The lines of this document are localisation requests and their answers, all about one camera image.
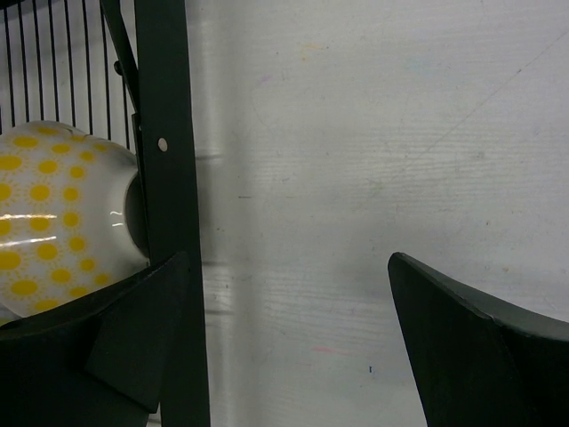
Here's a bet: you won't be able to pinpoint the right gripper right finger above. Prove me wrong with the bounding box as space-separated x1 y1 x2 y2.
388 253 568 426

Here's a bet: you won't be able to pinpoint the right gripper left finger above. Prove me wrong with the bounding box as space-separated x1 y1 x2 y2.
1 253 189 426

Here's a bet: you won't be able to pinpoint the white bowl yellow sun dots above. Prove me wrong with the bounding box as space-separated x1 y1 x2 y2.
1 121 149 318

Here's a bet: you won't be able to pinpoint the black wire dish rack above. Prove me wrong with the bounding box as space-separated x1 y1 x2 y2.
1 1 211 426

